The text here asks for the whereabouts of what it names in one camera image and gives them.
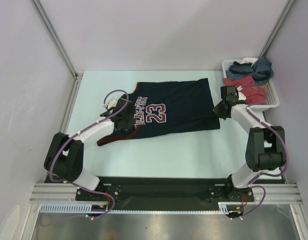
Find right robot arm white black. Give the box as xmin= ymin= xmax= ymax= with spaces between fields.
xmin=213 ymin=86 xmax=289 ymax=201

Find white cloth in basket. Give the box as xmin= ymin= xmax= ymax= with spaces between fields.
xmin=240 ymin=57 xmax=259 ymax=65

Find white slotted cable duct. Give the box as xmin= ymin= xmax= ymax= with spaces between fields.
xmin=40 ymin=202 xmax=244 ymax=215

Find red tank top in basket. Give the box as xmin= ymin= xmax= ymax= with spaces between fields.
xmin=223 ymin=76 xmax=267 ymax=105

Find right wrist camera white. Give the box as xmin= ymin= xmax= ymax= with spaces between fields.
xmin=236 ymin=86 xmax=247 ymax=104

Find aluminium frame post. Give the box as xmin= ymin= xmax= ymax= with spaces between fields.
xmin=30 ymin=0 xmax=83 ymax=80
xmin=259 ymin=0 xmax=298 ymax=58

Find aluminium rail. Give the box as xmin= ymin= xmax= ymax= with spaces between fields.
xmin=29 ymin=183 xmax=303 ymax=205

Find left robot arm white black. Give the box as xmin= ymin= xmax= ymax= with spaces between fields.
xmin=43 ymin=98 xmax=134 ymax=200

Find white plastic laundry basket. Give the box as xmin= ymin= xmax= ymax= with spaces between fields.
xmin=221 ymin=59 xmax=280 ymax=112

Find right aluminium frame post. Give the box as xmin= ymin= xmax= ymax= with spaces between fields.
xmin=259 ymin=0 xmax=298 ymax=58

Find blue-grey tank top in basket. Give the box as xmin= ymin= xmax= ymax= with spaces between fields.
xmin=226 ymin=56 xmax=274 ymax=86

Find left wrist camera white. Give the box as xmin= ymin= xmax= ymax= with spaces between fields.
xmin=104 ymin=98 xmax=118 ymax=110

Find left aluminium frame post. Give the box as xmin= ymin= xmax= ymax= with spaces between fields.
xmin=30 ymin=0 xmax=83 ymax=80

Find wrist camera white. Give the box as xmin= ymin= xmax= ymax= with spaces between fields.
xmin=104 ymin=98 xmax=118 ymax=110
xmin=236 ymin=86 xmax=247 ymax=104

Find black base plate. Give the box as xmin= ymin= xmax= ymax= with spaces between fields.
xmin=74 ymin=177 xmax=256 ymax=212

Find navy jersey tank top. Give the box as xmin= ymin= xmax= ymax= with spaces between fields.
xmin=97 ymin=78 xmax=220 ymax=147

